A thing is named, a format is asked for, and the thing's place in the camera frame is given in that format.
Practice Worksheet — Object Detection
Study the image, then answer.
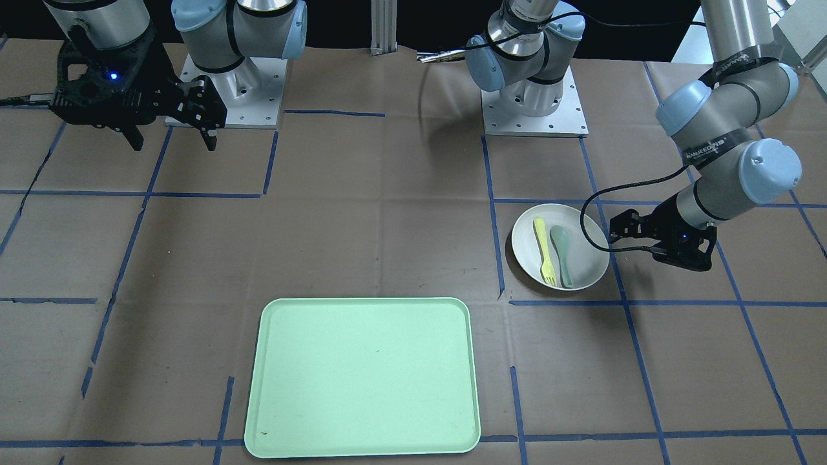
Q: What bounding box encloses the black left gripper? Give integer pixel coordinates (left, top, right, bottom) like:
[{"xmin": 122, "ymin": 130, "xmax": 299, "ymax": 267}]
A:
[{"xmin": 609, "ymin": 197, "xmax": 686, "ymax": 243}]

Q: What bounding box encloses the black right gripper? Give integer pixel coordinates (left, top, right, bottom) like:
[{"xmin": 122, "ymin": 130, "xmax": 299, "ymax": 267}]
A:
[{"xmin": 122, "ymin": 76, "xmax": 227, "ymax": 151}]

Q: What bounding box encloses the white round plate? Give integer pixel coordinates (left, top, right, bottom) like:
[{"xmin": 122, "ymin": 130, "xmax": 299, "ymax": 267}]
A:
[{"xmin": 511, "ymin": 203, "xmax": 609, "ymax": 291}]

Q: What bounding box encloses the grey-green plastic spoon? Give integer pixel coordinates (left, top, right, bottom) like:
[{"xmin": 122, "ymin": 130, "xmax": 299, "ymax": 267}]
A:
[{"xmin": 550, "ymin": 225, "xmax": 573, "ymax": 289}]

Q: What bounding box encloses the yellow plastic fork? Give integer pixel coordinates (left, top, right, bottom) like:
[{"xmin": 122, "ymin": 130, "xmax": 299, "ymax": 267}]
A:
[{"xmin": 532, "ymin": 217, "xmax": 558, "ymax": 287}]

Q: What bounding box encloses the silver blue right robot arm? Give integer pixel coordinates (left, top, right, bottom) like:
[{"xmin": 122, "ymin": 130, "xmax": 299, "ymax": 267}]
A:
[{"xmin": 45, "ymin": 1, "xmax": 308, "ymax": 151}]

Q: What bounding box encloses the light green tray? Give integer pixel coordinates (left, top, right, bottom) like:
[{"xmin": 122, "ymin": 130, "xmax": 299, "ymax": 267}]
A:
[{"xmin": 244, "ymin": 297, "xmax": 481, "ymax": 459}]

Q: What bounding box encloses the black camera cable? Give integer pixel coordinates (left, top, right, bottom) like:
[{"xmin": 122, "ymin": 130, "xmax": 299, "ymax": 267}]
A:
[{"xmin": 580, "ymin": 165, "xmax": 692, "ymax": 254}]

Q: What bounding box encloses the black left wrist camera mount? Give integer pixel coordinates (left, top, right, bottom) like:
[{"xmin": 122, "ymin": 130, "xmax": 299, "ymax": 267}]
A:
[{"xmin": 650, "ymin": 225, "xmax": 717, "ymax": 272}]

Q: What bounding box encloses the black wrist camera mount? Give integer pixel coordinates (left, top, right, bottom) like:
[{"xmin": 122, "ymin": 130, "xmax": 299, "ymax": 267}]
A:
[
  {"xmin": 48, "ymin": 23, "xmax": 178, "ymax": 129},
  {"xmin": 650, "ymin": 225, "xmax": 717, "ymax": 272}
]

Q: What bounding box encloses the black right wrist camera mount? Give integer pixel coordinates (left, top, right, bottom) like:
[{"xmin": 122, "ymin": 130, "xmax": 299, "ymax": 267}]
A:
[{"xmin": 48, "ymin": 23, "xmax": 178, "ymax": 129}]

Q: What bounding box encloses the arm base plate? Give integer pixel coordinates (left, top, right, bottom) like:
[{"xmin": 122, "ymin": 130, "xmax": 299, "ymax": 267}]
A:
[
  {"xmin": 180, "ymin": 54, "xmax": 289, "ymax": 130},
  {"xmin": 481, "ymin": 67, "xmax": 589, "ymax": 138}
]

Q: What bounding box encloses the aluminium frame post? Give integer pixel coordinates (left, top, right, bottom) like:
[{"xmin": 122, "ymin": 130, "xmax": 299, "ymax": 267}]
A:
[{"xmin": 370, "ymin": 0, "xmax": 399, "ymax": 56}]

